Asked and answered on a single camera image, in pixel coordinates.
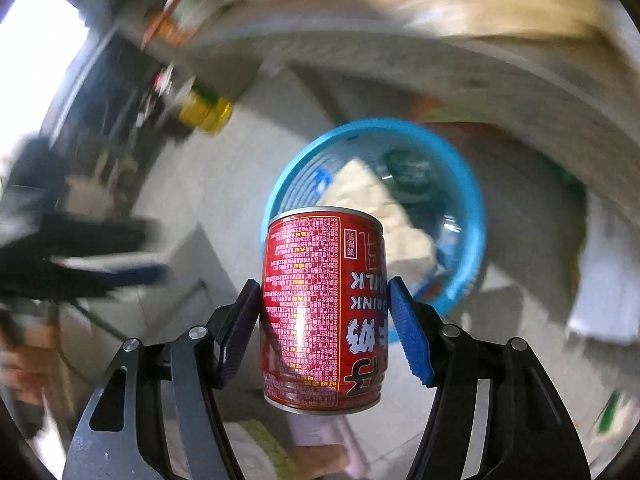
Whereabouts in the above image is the red milk drink can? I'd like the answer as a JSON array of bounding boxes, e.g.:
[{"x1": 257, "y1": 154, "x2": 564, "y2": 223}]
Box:
[{"x1": 259, "y1": 207, "x2": 390, "y2": 415}]

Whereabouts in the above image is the blue plastic trash basket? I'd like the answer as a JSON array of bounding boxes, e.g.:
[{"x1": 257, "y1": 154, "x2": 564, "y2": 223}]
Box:
[{"x1": 260, "y1": 118, "x2": 487, "y2": 318}]

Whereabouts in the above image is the person's left hand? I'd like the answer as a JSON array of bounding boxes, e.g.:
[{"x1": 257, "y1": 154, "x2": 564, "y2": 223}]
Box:
[{"x1": 1, "y1": 302, "x2": 58, "y2": 408}]

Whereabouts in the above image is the yellow capped bottle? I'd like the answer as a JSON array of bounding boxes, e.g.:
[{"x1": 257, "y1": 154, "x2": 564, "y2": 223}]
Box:
[{"x1": 178, "y1": 88, "x2": 233, "y2": 136}]

